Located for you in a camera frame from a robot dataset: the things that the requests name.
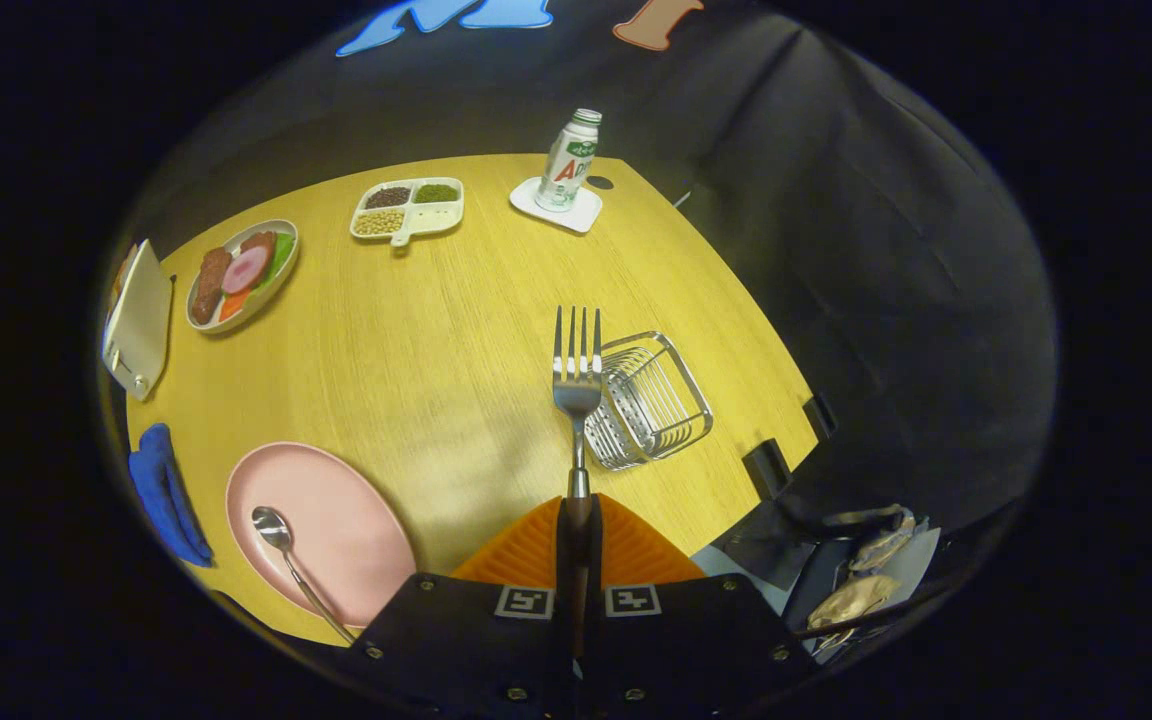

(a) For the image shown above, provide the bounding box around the large brown meat piece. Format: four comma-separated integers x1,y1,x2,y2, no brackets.
190,247,234,326

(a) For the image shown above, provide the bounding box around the metal fork with wooden handle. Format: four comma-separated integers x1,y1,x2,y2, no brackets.
552,305,605,661

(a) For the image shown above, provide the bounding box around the pink ham slice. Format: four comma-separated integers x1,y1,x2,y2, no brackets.
222,245,273,295

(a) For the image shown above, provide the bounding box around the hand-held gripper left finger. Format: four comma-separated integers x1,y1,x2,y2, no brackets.
351,495,577,706

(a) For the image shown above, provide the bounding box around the white square coaster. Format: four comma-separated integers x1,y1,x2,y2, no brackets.
509,177,604,235

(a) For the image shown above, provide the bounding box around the white divided tray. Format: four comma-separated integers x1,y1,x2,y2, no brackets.
350,177,465,248

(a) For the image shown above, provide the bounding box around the cluttered pile of bags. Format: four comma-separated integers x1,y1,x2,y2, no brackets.
796,505,942,661

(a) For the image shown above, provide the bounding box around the white toaster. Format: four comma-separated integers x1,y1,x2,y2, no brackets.
101,238,175,403

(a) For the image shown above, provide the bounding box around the black table clamp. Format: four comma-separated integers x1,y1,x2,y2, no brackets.
802,393,839,441
742,438,792,501

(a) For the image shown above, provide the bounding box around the white oval food plate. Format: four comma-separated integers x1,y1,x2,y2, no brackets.
185,219,300,335

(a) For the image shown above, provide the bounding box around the white drink bottle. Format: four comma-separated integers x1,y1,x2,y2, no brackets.
536,108,603,213

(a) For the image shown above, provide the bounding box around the blue towel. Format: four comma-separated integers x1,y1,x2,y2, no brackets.
128,423,215,569

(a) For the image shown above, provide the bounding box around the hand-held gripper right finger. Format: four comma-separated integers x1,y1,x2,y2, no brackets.
576,495,817,706

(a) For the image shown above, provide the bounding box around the toast slice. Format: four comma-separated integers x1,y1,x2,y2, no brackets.
112,244,139,306

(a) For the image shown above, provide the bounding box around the metal wire basket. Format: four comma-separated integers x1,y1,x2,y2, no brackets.
584,331,714,472

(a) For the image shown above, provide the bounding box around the metal spoon with wooden handle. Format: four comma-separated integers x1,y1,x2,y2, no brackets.
251,506,357,646

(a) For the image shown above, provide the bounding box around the pink plate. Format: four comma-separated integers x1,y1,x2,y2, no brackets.
225,441,417,629

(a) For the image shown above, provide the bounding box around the green lettuce leaf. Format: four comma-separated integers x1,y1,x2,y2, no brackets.
261,232,296,291

